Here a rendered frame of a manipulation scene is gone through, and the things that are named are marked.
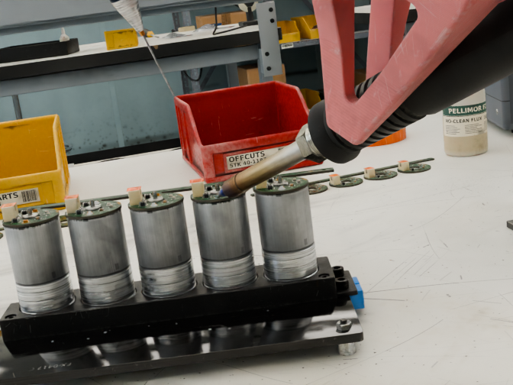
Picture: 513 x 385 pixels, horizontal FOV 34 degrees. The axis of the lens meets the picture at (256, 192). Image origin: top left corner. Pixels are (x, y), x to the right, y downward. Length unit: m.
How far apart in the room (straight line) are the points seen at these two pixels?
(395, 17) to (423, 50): 0.05
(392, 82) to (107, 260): 0.16
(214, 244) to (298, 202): 0.04
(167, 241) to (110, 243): 0.03
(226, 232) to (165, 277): 0.03
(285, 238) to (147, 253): 0.06
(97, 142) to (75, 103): 0.25
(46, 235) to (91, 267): 0.02
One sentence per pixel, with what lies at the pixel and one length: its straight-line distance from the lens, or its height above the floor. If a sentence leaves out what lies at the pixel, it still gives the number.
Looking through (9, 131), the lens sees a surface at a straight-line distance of 0.76.
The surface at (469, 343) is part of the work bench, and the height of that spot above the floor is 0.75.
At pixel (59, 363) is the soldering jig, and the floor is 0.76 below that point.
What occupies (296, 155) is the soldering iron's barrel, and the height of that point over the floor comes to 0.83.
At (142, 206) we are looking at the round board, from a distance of 0.36.
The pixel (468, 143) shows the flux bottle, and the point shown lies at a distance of 0.66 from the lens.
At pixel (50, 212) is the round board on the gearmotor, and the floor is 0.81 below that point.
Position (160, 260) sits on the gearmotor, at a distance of 0.37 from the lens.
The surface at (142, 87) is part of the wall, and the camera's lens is 4.79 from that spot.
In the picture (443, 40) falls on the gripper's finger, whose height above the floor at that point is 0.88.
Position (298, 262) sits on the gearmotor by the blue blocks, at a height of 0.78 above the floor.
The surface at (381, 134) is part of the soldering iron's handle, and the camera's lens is 0.29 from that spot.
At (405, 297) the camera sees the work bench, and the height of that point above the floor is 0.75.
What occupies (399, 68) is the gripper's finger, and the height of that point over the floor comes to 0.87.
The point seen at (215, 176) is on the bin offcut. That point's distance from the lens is 0.66.
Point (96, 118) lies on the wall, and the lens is 4.79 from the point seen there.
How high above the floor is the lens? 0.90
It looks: 14 degrees down
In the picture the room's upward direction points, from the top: 7 degrees counter-clockwise
